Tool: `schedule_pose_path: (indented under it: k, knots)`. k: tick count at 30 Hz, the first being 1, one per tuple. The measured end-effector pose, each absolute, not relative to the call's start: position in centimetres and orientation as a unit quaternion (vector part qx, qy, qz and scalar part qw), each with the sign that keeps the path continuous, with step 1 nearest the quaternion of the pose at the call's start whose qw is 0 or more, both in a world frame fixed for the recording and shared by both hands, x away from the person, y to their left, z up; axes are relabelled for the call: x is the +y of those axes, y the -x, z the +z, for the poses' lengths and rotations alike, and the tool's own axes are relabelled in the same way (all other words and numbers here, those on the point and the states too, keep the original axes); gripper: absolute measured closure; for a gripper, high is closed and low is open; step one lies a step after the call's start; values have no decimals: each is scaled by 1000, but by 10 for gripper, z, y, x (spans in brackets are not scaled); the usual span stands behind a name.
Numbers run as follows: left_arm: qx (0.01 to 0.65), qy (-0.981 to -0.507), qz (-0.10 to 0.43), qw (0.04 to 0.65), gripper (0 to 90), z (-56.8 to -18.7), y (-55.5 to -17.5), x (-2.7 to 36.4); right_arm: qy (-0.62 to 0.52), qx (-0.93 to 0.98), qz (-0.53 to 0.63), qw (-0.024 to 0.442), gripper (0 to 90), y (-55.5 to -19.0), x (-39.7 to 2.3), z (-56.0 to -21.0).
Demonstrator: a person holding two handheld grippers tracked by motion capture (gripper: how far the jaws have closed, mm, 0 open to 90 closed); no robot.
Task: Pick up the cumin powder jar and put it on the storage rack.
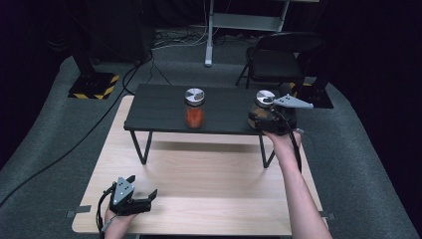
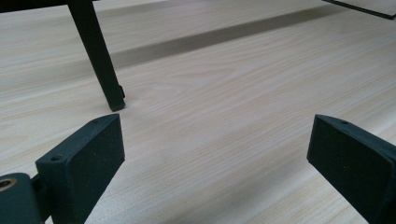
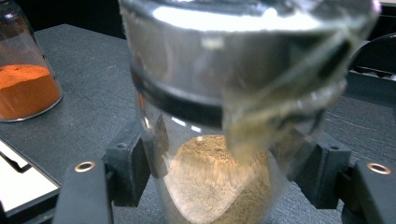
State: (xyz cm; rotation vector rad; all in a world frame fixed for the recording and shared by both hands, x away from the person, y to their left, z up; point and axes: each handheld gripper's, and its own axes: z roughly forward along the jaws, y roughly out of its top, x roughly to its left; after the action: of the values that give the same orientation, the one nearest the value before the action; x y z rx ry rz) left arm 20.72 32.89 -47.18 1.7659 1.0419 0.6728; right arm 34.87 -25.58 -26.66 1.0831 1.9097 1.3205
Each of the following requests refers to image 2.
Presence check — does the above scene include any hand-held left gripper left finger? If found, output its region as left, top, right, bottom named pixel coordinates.
left=35, top=113, right=126, bottom=224

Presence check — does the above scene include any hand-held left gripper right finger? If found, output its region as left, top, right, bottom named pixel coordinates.
left=306, top=114, right=396, bottom=224

